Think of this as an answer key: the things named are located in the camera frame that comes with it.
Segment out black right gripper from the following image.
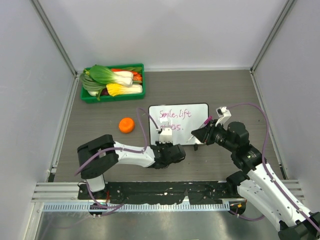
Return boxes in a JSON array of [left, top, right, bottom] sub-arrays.
[[192, 119, 237, 153]]

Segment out white marker with magenta cap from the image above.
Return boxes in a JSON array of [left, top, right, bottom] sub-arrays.
[[186, 115, 213, 143]]

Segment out small white whiteboard black frame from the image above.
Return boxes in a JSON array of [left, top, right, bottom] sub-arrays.
[[148, 103, 209, 146]]

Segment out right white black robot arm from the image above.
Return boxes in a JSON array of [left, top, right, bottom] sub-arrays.
[[191, 120, 320, 240]]

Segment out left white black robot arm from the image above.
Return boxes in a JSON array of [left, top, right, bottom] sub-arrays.
[[75, 134, 186, 200]]

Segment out orange mandarin fruit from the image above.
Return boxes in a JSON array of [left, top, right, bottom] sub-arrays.
[[118, 117, 135, 134]]

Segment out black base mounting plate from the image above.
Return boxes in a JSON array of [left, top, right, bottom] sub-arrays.
[[92, 181, 243, 205]]

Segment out yellow white napa cabbage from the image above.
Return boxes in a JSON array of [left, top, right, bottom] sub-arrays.
[[106, 83, 143, 97]]

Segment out green plastic vegetable tray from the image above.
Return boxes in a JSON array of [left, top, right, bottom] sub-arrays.
[[79, 63, 146, 104]]

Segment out green white bok choy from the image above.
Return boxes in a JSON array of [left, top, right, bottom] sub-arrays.
[[85, 65, 133, 87]]

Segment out green long vegetable stalks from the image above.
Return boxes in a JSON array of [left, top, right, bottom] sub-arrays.
[[79, 70, 106, 101]]

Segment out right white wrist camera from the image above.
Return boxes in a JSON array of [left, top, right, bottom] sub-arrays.
[[215, 106, 232, 127]]

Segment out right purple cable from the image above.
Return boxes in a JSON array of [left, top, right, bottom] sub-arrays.
[[226, 102, 320, 233]]

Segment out white slotted cable duct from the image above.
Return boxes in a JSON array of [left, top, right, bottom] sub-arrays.
[[43, 201, 230, 212]]

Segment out aluminium rail left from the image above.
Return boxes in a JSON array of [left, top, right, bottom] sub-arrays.
[[31, 182, 79, 202]]

